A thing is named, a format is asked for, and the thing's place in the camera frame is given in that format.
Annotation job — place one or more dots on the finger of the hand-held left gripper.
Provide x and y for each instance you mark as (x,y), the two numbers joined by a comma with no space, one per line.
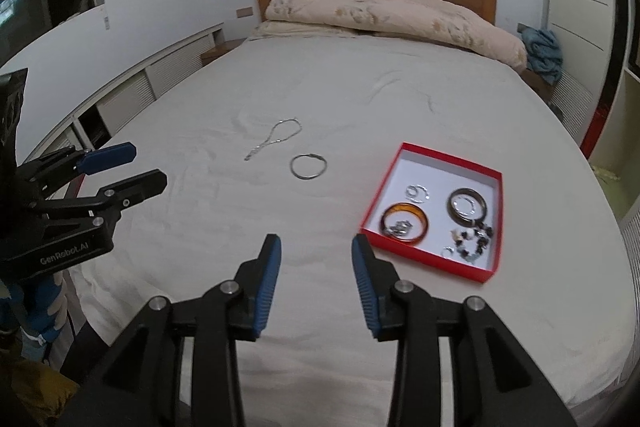
(107,157)
(135,187)

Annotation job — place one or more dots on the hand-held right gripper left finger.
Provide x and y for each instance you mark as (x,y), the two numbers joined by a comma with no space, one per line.
(267,287)

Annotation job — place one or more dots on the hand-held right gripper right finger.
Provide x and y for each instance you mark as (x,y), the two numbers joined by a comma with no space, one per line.
(364,287)

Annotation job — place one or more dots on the amber bangle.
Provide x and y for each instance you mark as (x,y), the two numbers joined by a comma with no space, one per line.
(407,207)

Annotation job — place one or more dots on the twisted silver hoop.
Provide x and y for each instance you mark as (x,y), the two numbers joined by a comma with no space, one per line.
(465,216)
(425,188)

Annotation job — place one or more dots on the red jewelry box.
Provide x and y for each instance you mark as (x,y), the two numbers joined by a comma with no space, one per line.
(430,167)

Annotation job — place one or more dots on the dark brown bangle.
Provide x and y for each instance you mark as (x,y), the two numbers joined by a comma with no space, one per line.
(480,199)

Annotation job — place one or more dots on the person's left hand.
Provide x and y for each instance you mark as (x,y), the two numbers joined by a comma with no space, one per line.
(42,312)

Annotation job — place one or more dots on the thin silver bangle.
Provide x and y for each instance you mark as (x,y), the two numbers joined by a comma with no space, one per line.
(306,178)

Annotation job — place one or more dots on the yellow fabric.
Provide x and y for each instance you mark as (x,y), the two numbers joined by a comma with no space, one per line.
(35,397)

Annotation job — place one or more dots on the wooden nightstand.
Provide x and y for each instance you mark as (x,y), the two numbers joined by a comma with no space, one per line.
(217,52)

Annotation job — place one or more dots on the bed with beige sheet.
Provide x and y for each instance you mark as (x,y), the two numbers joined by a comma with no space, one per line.
(325,97)

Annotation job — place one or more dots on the beige pillow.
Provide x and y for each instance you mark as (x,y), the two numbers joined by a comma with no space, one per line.
(285,31)

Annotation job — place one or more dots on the beige floral duvet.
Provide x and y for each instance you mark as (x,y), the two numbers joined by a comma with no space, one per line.
(390,14)

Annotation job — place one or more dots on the red object by wardrobe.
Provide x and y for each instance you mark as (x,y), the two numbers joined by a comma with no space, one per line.
(595,132)

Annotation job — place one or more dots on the blue crumpled cloth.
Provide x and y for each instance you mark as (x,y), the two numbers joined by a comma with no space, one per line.
(542,52)

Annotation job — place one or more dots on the open wardrobe shelf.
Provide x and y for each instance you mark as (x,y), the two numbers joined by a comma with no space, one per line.
(627,132)

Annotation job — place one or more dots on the low white wall cabinet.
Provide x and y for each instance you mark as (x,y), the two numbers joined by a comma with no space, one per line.
(170,67)

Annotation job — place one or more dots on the wall socket plate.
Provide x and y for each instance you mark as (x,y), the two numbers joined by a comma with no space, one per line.
(245,12)

